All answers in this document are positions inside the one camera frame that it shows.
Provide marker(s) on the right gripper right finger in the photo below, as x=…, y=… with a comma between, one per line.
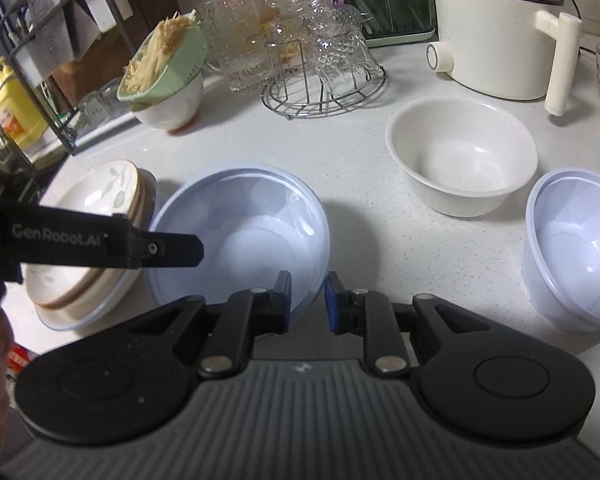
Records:
x=396, y=337

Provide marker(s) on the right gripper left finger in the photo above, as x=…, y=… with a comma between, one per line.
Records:
x=218, y=339

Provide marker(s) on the large rose plate blue rim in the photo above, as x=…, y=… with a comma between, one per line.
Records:
x=106, y=291

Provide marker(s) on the translucent blue plastic bowl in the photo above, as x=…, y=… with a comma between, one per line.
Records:
x=254, y=222

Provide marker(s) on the leaf plate orange rim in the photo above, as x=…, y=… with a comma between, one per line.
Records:
x=77, y=222
x=53, y=286

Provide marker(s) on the yellow oil bottle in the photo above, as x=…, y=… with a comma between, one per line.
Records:
x=20, y=119

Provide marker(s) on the white plastic bowl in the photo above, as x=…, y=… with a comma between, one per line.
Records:
x=462, y=157

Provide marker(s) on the dried noodles bundle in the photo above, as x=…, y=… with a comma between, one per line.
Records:
x=141, y=73

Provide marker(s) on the white ceramic bowl brown base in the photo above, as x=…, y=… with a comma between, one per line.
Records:
x=176, y=111

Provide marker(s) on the green colander basket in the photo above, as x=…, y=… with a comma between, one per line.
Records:
x=183, y=67

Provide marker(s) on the inverted crystal glass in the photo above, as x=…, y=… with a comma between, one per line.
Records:
x=338, y=52

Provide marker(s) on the black metal shelf rack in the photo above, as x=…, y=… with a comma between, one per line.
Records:
x=41, y=35

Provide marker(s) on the white electric cooking pot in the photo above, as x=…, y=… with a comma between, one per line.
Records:
x=518, y=50

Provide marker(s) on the red lid glass jar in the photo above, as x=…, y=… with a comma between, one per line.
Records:
x=245, y=59

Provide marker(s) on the wire glass rack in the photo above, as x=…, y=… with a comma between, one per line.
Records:
x=294, y=89

